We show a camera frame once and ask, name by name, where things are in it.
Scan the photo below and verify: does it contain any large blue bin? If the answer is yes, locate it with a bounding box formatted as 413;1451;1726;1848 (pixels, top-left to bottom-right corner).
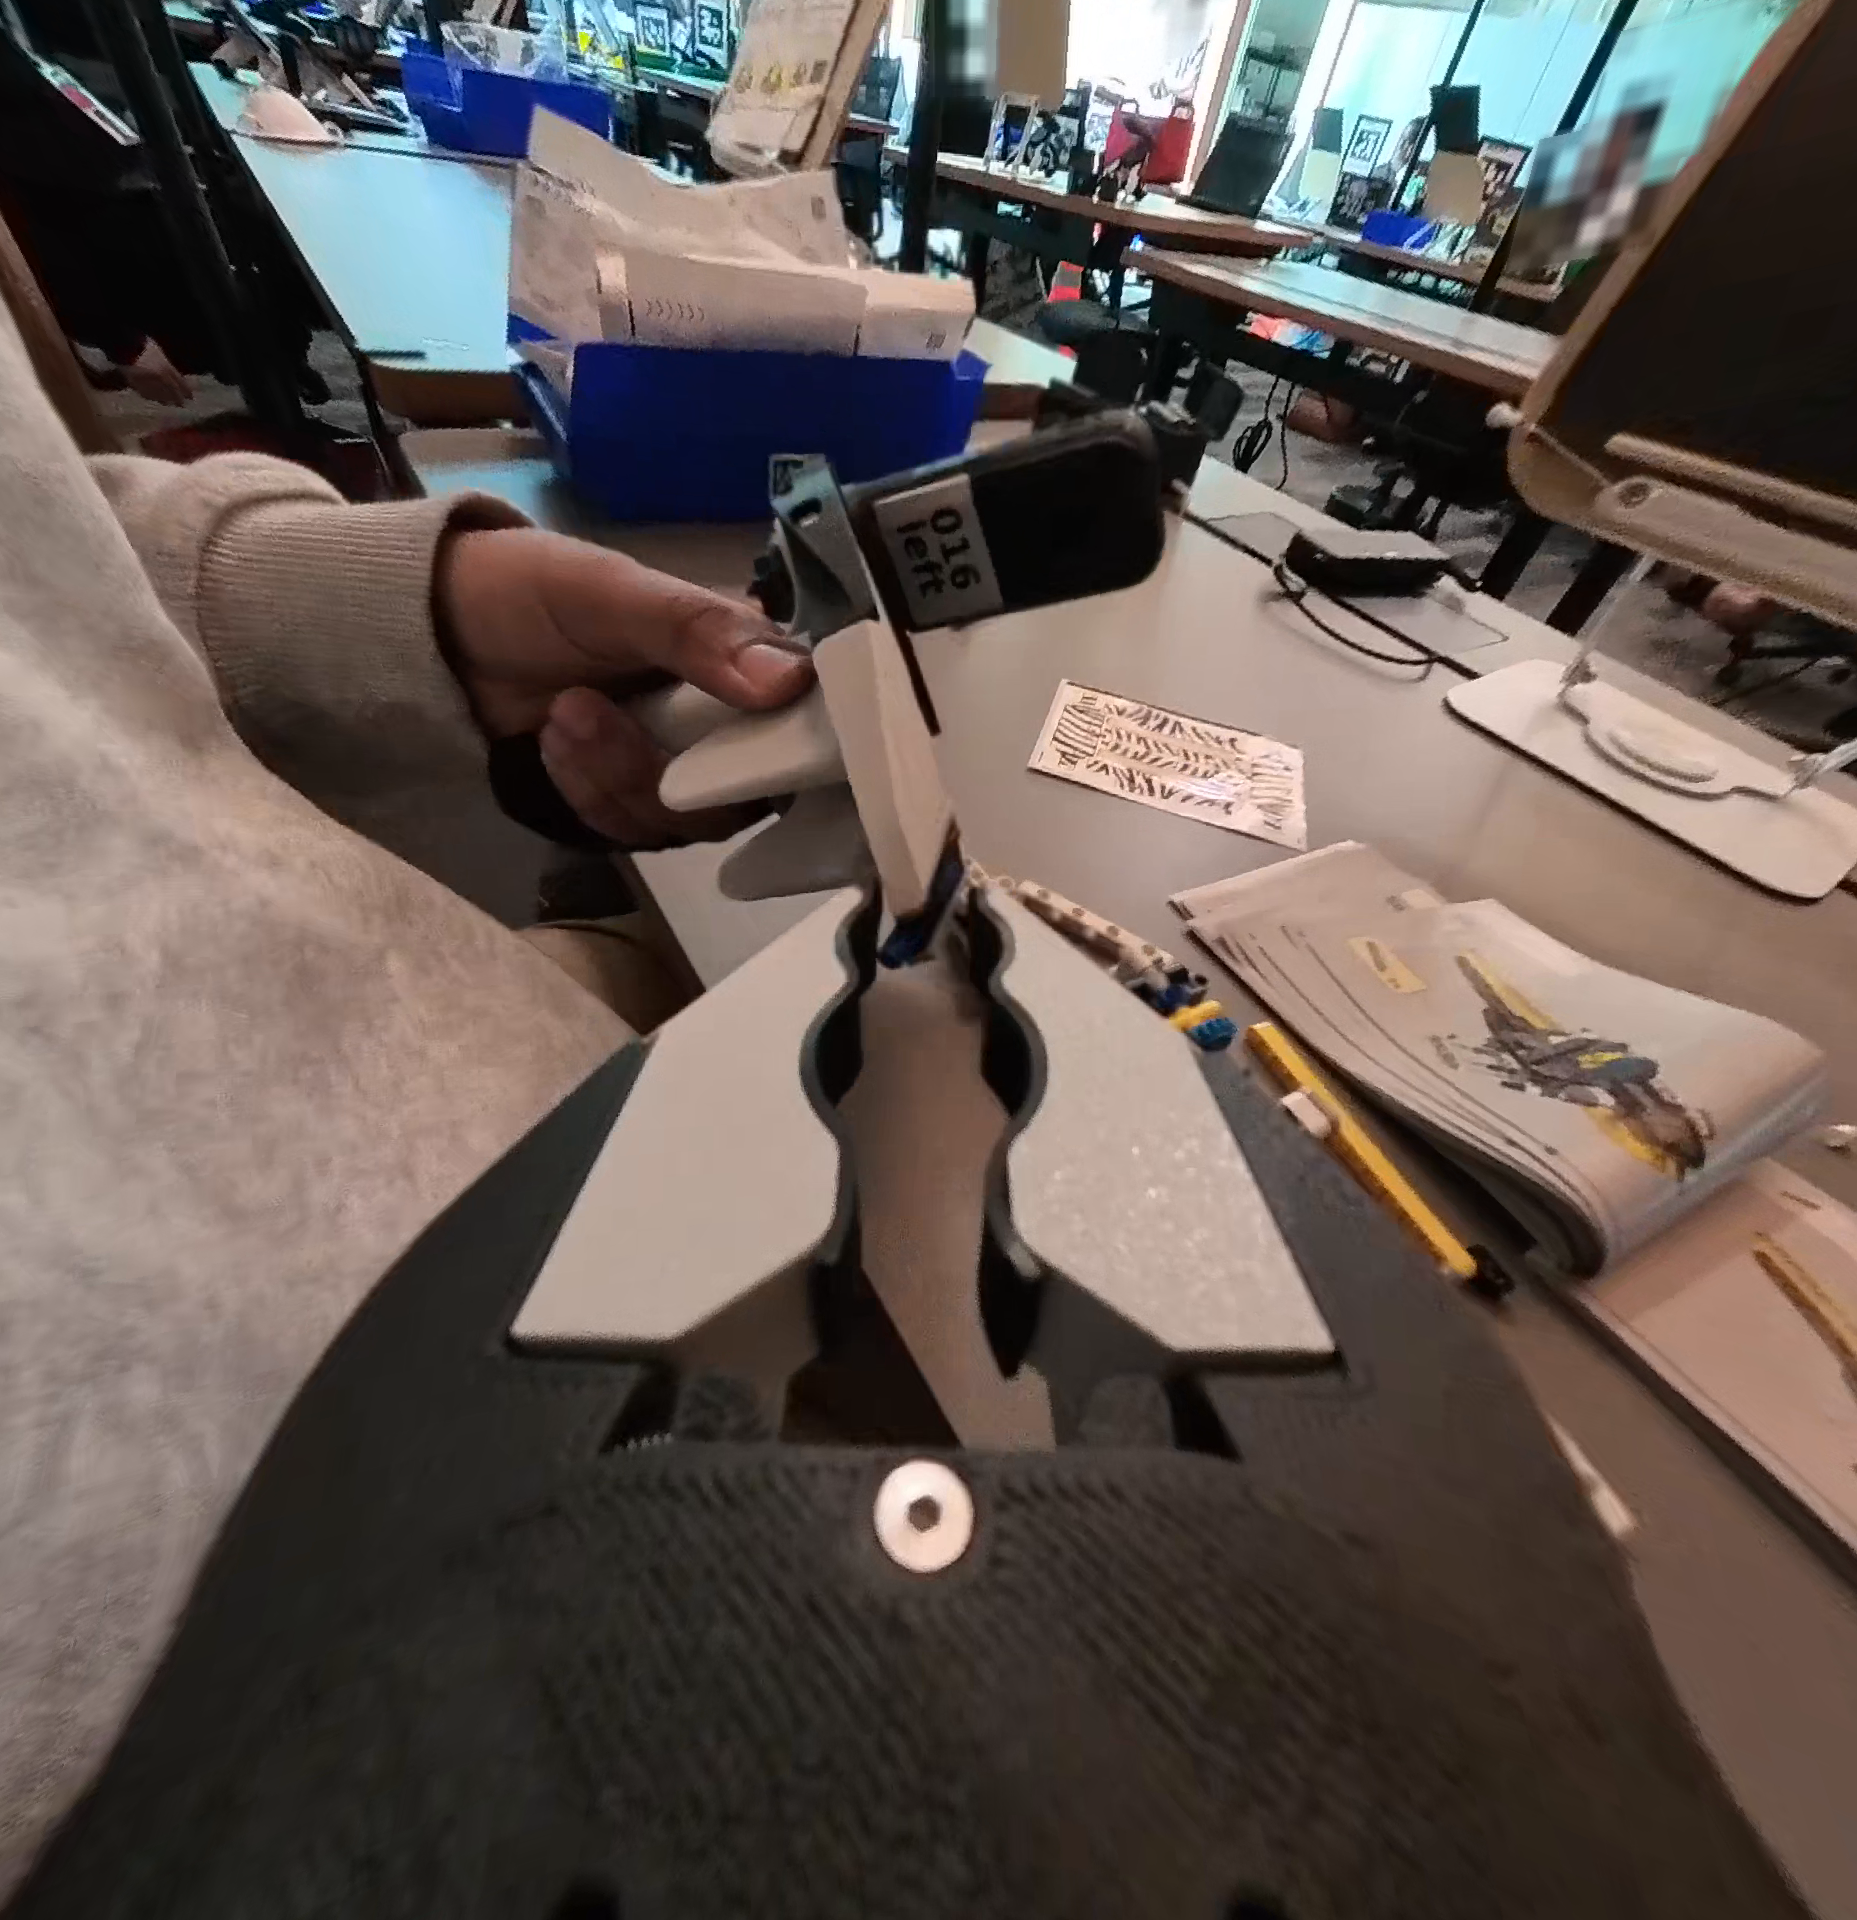
403;41;615;159

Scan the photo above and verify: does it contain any striped sticker sheet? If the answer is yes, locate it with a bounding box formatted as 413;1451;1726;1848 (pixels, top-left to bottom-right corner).
1028;679;1308;853

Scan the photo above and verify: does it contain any long wooden desk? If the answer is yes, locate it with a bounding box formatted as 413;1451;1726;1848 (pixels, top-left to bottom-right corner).
929;151;1321;262
1124;248;1562;399

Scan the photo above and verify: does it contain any blue bin with white boxes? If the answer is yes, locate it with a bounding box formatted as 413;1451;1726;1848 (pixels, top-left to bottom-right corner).
509;315;991;524

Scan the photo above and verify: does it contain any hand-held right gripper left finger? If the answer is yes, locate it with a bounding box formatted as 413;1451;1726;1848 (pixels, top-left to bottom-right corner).
509;885;888;1433

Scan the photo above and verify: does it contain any black adapter cable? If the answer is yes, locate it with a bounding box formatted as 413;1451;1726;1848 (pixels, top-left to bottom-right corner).
1184;510;1515;680

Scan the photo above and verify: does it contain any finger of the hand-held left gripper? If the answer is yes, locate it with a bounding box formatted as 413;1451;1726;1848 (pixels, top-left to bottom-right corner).
828;614;965;924

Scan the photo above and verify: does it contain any person's left hand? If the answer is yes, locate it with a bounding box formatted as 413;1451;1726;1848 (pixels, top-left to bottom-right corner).
440;525;821;853

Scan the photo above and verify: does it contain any red bag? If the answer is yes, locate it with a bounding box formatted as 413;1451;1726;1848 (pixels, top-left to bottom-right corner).
1102;97;1191;190

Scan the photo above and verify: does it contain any dark monitor on white stand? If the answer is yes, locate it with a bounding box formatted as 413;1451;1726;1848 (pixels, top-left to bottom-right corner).
1445;0;1857;902

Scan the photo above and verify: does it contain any open instruction booklet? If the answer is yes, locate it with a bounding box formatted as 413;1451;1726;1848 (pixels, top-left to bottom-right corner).
1167;839;1830;1277

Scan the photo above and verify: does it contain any yellow lego beam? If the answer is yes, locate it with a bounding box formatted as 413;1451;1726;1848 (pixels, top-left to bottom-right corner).
1247;1023;1515;1300

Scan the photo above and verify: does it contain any person's left forearm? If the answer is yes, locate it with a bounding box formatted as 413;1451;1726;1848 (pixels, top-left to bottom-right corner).
89;451;540;932

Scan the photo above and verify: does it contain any black power adapter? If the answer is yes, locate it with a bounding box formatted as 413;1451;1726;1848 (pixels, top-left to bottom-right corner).
1280;525;1455;595

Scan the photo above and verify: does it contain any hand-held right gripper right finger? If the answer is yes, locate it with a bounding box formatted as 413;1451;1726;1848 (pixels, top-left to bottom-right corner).
961;882;1343;1379

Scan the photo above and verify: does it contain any flat instruction booklet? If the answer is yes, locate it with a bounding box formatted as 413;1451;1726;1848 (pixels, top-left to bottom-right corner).
1558;1156;1857;1622

